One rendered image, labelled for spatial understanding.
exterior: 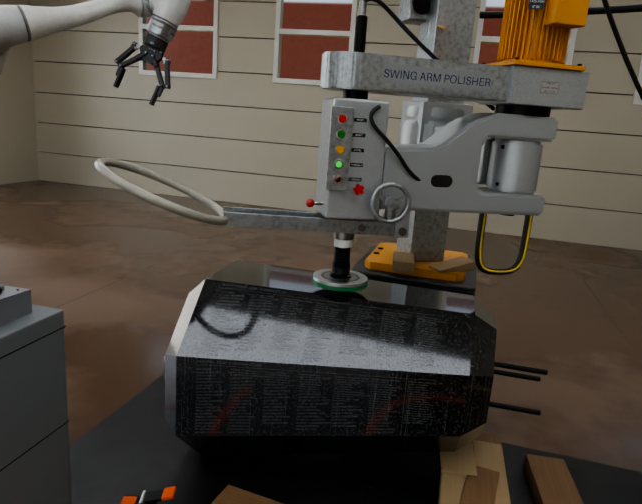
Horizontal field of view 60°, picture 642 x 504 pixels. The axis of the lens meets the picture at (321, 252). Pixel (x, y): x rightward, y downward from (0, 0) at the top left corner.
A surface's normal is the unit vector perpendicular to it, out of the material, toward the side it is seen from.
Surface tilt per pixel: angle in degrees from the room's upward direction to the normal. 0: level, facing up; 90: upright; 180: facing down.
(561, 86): 90
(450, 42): 90
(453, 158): 90
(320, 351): 45
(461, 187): 90
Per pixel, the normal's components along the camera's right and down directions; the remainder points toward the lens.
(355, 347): -0.09, -0.53
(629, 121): -0.26, 0.21
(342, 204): 0.18, 0.25
